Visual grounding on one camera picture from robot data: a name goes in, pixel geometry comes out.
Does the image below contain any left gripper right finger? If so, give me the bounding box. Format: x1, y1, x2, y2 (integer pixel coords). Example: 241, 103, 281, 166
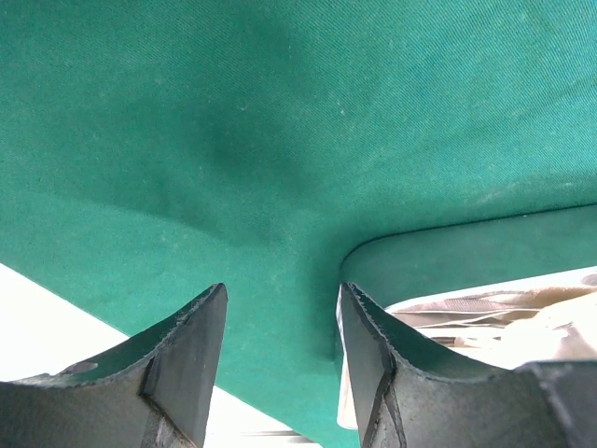
338, 283, 596, 448

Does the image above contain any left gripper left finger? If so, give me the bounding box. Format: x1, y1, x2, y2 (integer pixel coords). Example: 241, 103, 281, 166
1, 284, 228, 447

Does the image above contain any green surgical drape cloth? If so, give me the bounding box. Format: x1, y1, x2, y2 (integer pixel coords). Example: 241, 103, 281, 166
1, 1, 596, 447

